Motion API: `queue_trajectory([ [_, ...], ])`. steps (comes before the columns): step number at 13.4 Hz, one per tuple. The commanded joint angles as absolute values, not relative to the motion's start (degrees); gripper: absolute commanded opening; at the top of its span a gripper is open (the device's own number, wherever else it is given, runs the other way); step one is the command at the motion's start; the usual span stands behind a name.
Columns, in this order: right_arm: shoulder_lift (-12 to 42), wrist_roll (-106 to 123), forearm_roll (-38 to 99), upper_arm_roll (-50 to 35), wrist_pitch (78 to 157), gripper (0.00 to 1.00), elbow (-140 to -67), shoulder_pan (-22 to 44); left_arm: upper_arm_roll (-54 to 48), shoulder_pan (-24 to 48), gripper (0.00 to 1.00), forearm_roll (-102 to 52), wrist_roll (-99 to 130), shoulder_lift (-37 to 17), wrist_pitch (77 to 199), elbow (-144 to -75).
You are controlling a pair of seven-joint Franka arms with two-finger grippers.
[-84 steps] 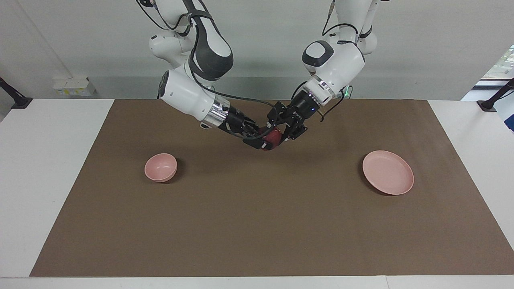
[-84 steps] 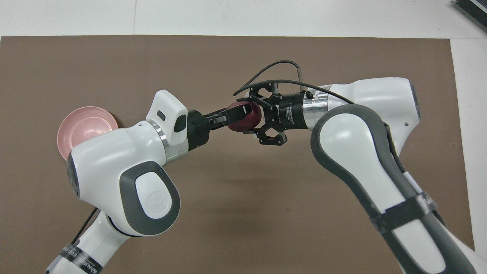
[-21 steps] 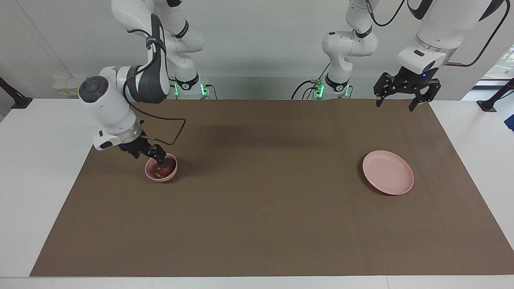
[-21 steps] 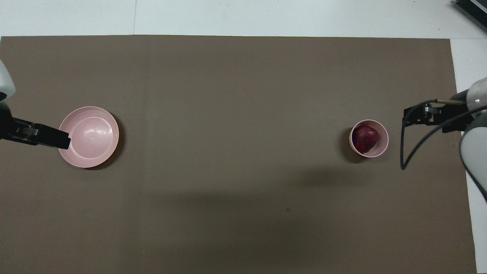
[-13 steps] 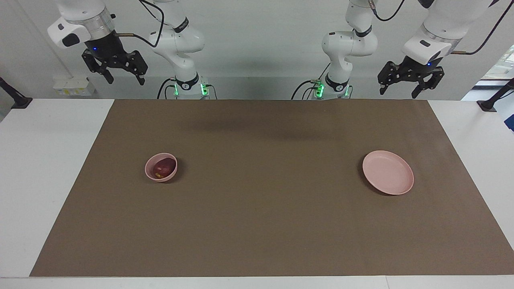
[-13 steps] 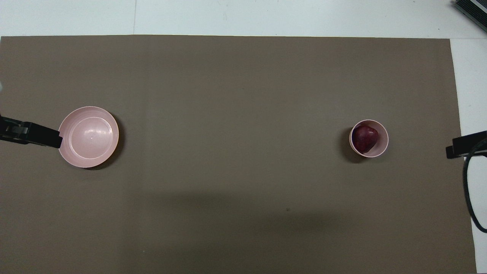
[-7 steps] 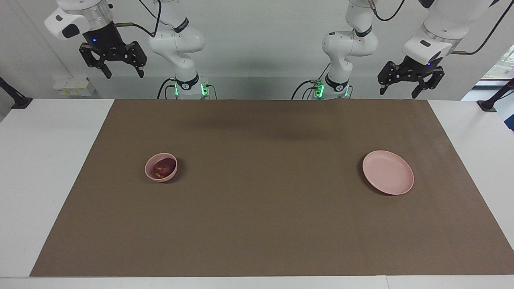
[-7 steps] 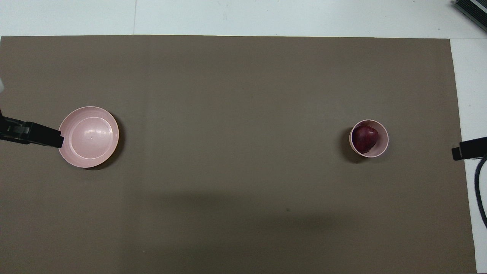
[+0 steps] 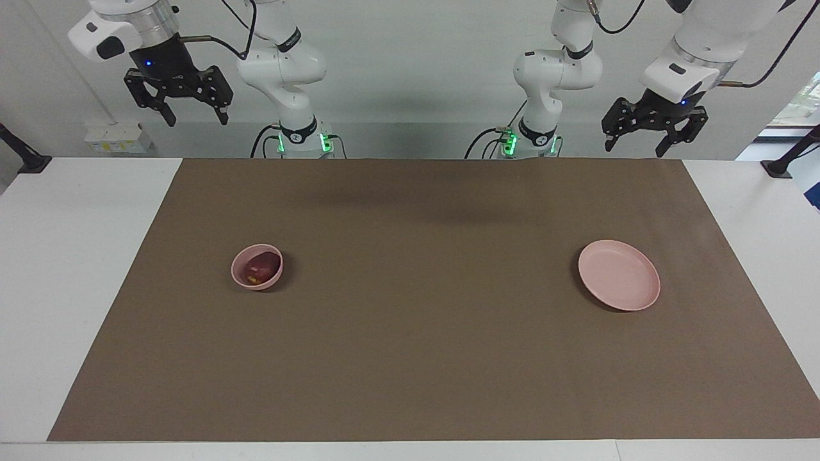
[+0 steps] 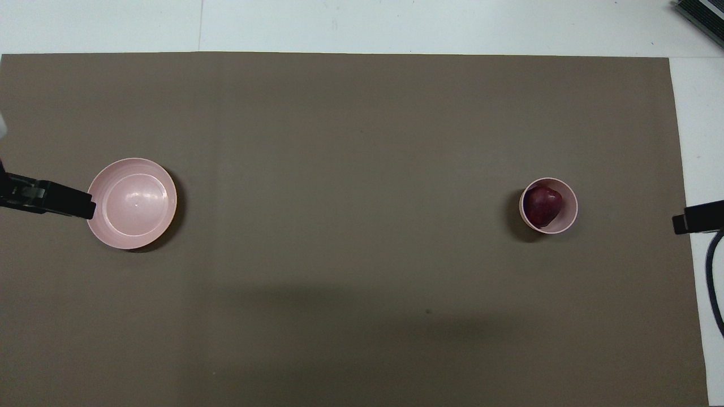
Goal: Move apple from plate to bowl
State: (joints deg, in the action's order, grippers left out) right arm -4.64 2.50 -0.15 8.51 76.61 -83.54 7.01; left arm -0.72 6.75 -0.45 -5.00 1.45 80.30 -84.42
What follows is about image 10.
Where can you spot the dark red apple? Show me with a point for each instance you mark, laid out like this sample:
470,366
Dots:
543,206

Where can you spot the pink plate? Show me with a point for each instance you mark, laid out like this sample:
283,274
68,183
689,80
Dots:
133,203

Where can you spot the pink bowl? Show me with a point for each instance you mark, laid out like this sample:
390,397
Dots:
570,217

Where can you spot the dark ribbed device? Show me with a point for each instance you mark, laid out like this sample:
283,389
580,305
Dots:
704,17

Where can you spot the brown table mat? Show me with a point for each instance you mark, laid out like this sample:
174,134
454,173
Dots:
350,226

